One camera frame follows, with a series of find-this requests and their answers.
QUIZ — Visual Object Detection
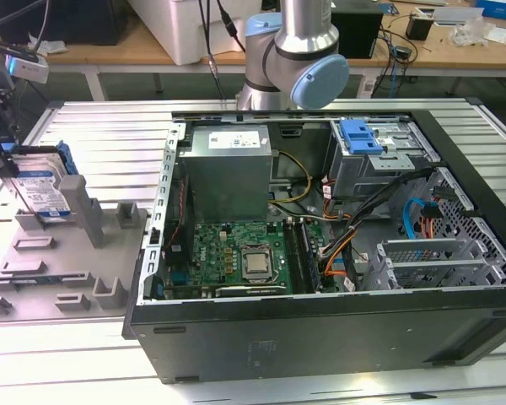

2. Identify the hard disk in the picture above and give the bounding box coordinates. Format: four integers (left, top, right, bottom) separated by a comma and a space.
2, 141, 79, 223

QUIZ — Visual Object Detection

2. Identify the silver metal disk bay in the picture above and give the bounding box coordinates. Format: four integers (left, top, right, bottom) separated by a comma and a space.
374, 166, 506, 292

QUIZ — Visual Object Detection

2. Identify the crumpled white paper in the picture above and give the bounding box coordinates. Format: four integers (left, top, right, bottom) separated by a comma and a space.
27, 33, 68, 56

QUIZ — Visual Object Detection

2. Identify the large black box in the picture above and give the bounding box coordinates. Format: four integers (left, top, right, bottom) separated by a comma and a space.
0, 0, 127, 46

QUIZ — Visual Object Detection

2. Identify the gray parts rack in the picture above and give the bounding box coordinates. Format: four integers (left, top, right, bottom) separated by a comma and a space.
0, 175, 151, 328

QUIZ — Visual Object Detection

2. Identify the wooden desk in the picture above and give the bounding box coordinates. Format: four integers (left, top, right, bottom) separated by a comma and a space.
0, 0, 506, 100

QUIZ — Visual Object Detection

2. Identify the big white box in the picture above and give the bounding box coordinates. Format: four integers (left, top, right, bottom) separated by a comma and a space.
128, 0, 265, 67

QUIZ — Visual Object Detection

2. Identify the gray power supply unit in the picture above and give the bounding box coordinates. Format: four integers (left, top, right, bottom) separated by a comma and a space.
177, 125, 275, 223

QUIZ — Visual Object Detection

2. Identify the green motherboard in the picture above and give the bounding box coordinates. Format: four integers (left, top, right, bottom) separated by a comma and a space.
164, 219, 326, 299

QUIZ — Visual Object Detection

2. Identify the silver CPU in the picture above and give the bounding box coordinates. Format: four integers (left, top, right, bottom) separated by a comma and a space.
243, 251, 271, 275

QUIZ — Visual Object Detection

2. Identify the CPU socket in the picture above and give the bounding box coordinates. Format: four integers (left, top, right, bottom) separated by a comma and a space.
239, 246, 276, 283

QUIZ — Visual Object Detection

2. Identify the black graphics card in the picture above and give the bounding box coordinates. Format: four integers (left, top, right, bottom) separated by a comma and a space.
214, 284, 288, 299

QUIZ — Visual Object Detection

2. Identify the black RAM slot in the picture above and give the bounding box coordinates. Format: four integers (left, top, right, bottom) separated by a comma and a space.
293, 218, 315, 294
288, 218, 308, 295
283, 218, 301, 295

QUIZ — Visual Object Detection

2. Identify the RAM stick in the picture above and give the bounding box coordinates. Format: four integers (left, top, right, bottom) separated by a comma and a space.
299, 219, 324, 293

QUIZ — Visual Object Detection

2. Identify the blue plastic drive latch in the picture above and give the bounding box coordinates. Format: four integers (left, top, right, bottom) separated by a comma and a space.
339, 119, 383, 155

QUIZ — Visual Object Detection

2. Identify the silver optical drive cage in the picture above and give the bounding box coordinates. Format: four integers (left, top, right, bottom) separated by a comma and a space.
326, 117, 442, 202

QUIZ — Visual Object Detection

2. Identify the black PC case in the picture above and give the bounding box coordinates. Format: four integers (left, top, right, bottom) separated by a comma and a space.
121, 108, 506, 385

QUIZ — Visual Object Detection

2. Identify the black square box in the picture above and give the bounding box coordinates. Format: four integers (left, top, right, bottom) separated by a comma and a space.
331, 10, 385, 60

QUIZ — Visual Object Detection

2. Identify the small black box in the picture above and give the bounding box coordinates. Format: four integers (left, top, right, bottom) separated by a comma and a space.
406, 12, 433, 41

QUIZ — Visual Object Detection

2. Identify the gray flat tray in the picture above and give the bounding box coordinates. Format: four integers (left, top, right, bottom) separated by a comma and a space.
432, 6, 486, 26

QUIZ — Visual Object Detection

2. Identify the clear plastic bag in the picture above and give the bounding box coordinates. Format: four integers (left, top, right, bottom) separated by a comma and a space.
453, 19, 497, 47

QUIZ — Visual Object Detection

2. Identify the blue cardboard box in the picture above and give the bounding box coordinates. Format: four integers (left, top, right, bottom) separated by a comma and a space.
476, 0, 506, 20

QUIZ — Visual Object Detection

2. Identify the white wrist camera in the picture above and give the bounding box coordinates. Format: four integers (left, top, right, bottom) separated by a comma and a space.
6, 54, 50, 84

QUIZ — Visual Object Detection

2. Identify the thin black cable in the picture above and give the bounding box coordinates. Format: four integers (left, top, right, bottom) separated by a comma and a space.
196, 0, 229, 100

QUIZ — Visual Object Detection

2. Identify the thick black cable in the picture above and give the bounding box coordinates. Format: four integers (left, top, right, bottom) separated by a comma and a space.
216, 0, 248, 54

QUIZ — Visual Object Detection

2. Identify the yellow black wire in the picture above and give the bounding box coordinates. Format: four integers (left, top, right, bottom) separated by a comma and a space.
269, 150, 313, 208

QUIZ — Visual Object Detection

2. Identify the white gray wire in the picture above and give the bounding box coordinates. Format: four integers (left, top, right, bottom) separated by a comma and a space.
269, 202, 355, 223

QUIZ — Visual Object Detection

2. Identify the black wire bundle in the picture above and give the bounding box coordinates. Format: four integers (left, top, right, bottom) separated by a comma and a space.
318, 167, 439, 279

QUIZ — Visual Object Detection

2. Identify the blue flat wire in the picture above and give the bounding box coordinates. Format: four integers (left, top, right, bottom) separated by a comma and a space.
331, 197, 428, 273

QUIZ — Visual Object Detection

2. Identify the orange red power wire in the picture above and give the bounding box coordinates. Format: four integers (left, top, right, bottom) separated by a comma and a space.
420, 201, 442, 240

